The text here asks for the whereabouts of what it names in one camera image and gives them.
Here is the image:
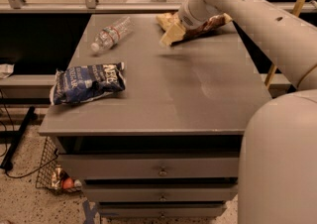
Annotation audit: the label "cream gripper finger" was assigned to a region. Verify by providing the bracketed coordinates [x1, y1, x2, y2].
[159, 22, 186, 47]

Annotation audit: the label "brown chip bag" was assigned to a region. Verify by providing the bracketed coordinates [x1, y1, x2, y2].
[156, 13, 232, 41]

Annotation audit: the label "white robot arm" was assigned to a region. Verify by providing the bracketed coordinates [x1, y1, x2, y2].
[161, 0, 317, 224]

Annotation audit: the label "blue chip bag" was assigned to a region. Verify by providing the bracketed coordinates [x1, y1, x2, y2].
[50, 62, 126, 105]

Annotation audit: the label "clear plastic water bottle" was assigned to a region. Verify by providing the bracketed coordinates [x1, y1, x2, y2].
[91, 16, 134, 53]

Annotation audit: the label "grey drawer cabinet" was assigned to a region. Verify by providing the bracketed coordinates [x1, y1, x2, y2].
[40, 14, 270, 206]

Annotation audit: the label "top grey drawer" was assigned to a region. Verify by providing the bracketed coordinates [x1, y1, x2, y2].
[58, 154, 239, 179]

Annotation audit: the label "grey drawer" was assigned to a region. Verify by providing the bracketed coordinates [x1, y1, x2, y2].
[83, 183, 238, 202]
[58, 154, 239, 179]
[97, 204, 226, 218]

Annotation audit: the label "middle grey drawer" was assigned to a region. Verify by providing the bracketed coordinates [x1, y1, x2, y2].
[83, 183, 238, 202]

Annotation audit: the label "white cloth at left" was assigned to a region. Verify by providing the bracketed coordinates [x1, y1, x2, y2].
[0, 63, 14, 79]

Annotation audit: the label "bottom grey drawer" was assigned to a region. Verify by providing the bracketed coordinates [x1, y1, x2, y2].
[97, 204, 226, 218]

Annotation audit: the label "black floor stand bar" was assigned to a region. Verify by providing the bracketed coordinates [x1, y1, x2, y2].
[0, 106, 36, 171]

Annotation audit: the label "black cable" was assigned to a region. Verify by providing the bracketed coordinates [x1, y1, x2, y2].
[0, 88, 59, 180]

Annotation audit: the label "items in wire basket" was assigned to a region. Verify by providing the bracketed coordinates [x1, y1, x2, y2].
[51, 166, 82, 192]

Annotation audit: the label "black wire basket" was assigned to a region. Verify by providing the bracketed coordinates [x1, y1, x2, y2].
[36, 138, 74, 194]

